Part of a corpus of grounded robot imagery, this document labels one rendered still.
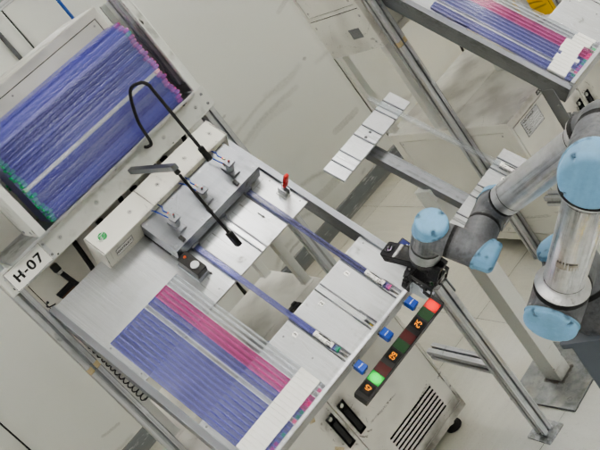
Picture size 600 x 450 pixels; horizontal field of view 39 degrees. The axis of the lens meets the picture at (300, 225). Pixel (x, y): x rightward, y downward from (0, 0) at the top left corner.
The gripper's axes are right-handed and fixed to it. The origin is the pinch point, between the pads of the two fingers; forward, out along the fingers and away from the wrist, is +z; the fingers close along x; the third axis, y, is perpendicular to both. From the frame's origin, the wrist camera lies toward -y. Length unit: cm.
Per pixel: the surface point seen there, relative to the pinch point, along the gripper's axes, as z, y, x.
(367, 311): 9.9, -7.3, -8.3
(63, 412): 166, -123, -70
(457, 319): 24.6, 10.1, 10.5
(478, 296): 108, -1, 60
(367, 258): 9.7, -16.4, 4.1
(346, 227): 9.5, -26.6, 8.4
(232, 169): 1, -60, 0
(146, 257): 9, -64, -32
